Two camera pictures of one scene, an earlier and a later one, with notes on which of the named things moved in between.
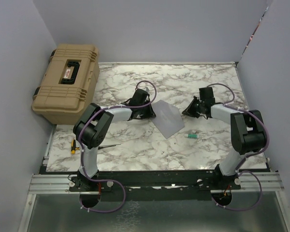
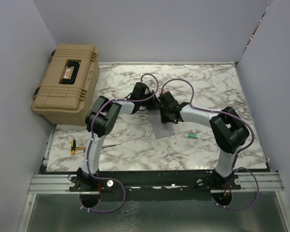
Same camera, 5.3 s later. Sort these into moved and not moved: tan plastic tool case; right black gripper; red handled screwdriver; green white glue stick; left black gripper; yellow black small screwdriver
Moved: right black gripper; left black gripper
Not moved: yellow black small screwdriver; red handled screwdriver; green white glue stick; tan plastic tool case
